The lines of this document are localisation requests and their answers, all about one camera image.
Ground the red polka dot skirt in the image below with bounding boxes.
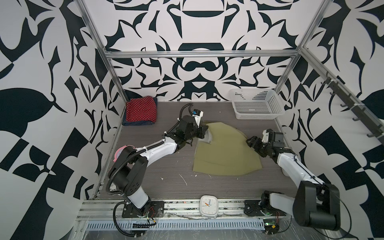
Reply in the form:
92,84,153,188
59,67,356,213
125,95,158,123

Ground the grey wall hook rack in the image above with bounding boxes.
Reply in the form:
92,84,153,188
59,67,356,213
322,72,384,145

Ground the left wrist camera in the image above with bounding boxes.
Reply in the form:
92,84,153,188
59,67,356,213
192,109,204,128

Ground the blue denim skirt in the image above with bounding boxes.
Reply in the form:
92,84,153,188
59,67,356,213
121,97,159,127

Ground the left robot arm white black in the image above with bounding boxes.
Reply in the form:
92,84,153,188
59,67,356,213
105,103,210,216

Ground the white square clock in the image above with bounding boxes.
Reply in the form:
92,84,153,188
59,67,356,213
199,195,219,218

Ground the aluminium frame rail front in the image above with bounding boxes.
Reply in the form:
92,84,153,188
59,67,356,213
76,196,331,221

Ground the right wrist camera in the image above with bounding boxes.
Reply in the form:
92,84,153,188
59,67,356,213
262,130,270,144

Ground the white plastic laundry basket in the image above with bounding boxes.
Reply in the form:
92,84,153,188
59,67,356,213
230,88,285,120

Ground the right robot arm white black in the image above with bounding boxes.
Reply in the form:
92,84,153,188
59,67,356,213
246,129,344,233

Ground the pink alarm clock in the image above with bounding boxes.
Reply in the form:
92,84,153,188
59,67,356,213
113,145,136,163

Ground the green circuit board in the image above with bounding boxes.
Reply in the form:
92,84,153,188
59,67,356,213
263,219,280,236

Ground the aluminium frame crossbar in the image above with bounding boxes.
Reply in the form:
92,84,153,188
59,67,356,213
104,50,298,59

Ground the black corrugated cable hose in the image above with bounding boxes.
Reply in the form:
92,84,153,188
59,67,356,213
112,201,145,238

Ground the white slotted cable duct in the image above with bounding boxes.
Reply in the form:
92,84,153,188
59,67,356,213
86,219,265,231

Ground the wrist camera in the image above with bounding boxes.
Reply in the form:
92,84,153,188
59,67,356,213
262,130,270,144
192,109,204,128

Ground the olive green skirt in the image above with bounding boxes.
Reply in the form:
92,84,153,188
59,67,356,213
193,123,263,176

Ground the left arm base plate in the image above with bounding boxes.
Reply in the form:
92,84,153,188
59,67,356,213
122,201,165,218

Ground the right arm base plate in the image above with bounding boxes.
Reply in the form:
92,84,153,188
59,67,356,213
244,200,266,217

